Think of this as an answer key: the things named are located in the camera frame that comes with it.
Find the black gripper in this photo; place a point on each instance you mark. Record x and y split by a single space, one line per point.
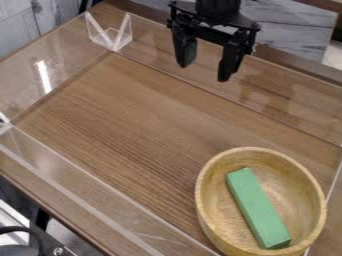
217 22

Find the green rectangular block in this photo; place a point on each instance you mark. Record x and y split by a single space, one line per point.
262 217

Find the light wooden bowl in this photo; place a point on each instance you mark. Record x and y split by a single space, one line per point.
292 190

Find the black metal table leg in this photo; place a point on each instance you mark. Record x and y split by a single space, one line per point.
53 247

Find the clear acrylic corner bracket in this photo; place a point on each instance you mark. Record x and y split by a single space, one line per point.
111 38

